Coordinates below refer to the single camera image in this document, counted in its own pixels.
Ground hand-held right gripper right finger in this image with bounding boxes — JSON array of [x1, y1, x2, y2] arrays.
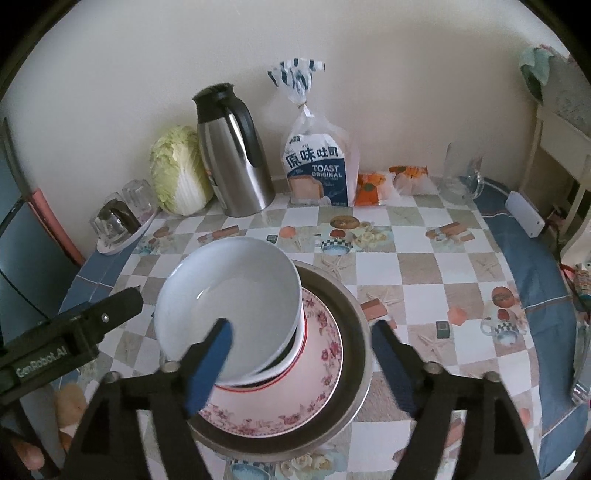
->
[[370, 318, 541, 480]]

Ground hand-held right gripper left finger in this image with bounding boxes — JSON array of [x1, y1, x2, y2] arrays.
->
[[60, 318, 234, 480]]

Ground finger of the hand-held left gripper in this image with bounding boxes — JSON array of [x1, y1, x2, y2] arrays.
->
[[58, 286, 144, 341]]

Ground stainless steel round plate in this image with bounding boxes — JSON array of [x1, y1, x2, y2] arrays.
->
[[187, 260, 374, 460]]

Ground floral rimmed round plate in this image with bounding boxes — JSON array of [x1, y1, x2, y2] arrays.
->
[[198, 286, 345, 438]]

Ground large white bowl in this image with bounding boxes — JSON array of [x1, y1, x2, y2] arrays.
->
[[154, 237, 303, 386]]

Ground red rimmed tomato print bowl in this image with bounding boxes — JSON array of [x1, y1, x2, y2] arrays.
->
[[217, 286, 309, 388]]

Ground person's left hand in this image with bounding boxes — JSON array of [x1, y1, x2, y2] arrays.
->
[[8, 436, 47, 472]]

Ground upturned clear glass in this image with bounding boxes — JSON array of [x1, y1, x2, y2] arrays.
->
[[121, 179, 158, 215], [90, 199, 139, 250]]

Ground checkered printed tablecloth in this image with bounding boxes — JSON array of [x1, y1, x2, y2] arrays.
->
[[55, 194, 555, 480]]

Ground blue pink-edged chair back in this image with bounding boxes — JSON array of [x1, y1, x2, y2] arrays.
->
[[0, 117, 86, 352]]

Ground napa cabbage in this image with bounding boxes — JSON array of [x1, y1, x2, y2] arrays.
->
[[149, 126, 214, 217]]

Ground blue table cloth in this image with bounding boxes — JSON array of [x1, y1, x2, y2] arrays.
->
[[58, 178, 591, 478]]

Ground orange snack packet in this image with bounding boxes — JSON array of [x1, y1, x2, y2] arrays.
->
[[389, 165, 430, 197], [355, 172, 393, 207]]

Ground stainless steel thermos jug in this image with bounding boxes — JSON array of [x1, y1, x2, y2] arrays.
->
[[191, 83, 277, 217]]

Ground smartphone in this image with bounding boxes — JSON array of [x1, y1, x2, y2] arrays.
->
[[571, 323, 591, 403]]

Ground clear glass mug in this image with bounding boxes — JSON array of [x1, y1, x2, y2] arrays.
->
[[438, 142, 485, 206]]

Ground bagged toast bread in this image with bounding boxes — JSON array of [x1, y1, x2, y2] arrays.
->
[[267, 58, 361, 208]]

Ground white plastic chair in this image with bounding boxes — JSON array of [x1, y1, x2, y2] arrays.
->
[[522, 104, 591, 232]]

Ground grey patterned cushion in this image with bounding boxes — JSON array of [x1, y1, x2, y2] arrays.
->
[[540, 55, 591, 134]]

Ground teal cloth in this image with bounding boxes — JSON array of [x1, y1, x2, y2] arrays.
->
[[519, 46, 555, 100]]

